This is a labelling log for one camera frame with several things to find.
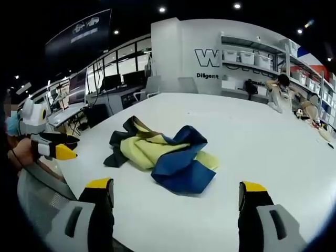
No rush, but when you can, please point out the dark hanging banner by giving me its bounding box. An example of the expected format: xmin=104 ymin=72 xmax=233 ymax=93
xmin=44 ymin=8 xmax=112 ymax=69

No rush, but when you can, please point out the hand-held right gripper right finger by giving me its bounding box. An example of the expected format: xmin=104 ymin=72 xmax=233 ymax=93
xmin=237 ymin=181 xmax=308 ymax=252

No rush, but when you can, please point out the white office chair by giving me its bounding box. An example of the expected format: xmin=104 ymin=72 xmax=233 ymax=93
xmin=133 ymin=75 xmax=162 ymax=102

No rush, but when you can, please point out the white shelving unit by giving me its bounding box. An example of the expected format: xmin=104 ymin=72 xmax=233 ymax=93
xmin=219 ymin=31 xmax=336 ymax=132

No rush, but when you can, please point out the grey mesh chair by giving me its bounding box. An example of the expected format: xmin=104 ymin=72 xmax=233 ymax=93
xmin=16 ymin=167 xmax=79 ymax=238

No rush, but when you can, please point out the black wrist band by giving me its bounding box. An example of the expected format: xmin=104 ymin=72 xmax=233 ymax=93
xmin=7 ymin=149 xmax=24 ymax=169

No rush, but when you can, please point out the person's left hand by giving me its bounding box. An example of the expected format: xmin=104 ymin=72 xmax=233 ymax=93
xmin=14 ymin=136 xmax=40 ymax=167

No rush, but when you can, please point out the blue face mask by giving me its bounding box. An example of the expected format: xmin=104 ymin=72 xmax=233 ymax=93
xmin=6 ymin=116 xmax=21 ymax=136

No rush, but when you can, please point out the white desk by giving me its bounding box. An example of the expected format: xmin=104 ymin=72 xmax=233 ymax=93
xmin=48 ymin=102 xmax=89 ymax=127

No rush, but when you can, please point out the large display screen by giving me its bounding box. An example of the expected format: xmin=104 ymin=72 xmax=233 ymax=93
xmin=68 ymin=67 xmax=88 ymax=106

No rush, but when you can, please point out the black computer tower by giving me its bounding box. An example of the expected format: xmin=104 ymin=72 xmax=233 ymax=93
xmin=86 ymin=104 xmax=110 ymax=127

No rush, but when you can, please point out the blue and yellow garment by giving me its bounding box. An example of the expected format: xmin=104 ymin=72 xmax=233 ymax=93
xmin=103 ymin=115 xmax=220 ymax=195

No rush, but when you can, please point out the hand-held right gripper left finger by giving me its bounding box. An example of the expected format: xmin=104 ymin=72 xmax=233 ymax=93
xmin=45 ymin=177 xmax=116 ymax=252

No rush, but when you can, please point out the black computer monitor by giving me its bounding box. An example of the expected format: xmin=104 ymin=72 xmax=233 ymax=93
xmin=122 ymin=70 xmax=145 ymax=88
xmin=103 ymin=74 xmax=123 ymax=90

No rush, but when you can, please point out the white storage bin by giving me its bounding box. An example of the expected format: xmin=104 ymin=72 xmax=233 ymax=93
xmin=240 ymin=51 xmax=256 ymax=65
xmin=225 ymin=50 xmax=242 ymax=64
xmin=254 ymin=54 xmax=272 ymax=70

